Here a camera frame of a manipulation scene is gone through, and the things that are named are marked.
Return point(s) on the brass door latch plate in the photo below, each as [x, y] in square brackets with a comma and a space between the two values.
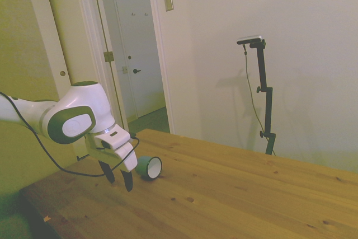
[125, 70]

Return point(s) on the brass door hinge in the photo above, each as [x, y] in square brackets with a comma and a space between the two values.
[108, 56]

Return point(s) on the black camera stand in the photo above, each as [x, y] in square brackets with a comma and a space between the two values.
[265, 99]
[249, 88]

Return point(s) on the grey camera on stand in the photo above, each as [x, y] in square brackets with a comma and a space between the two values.
[249, 39]

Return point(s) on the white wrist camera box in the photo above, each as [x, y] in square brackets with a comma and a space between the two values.
[114, 138]

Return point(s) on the white open door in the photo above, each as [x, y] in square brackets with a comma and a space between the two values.
[81, 40]

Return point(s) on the white closed door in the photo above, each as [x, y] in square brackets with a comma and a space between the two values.
[140, 40]

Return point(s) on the beige wall switch plate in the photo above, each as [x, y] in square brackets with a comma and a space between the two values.
[168, 1]

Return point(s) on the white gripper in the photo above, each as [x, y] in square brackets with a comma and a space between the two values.
[127, 159]

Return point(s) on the teal mug white inside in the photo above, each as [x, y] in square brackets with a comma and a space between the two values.
[142, 166]

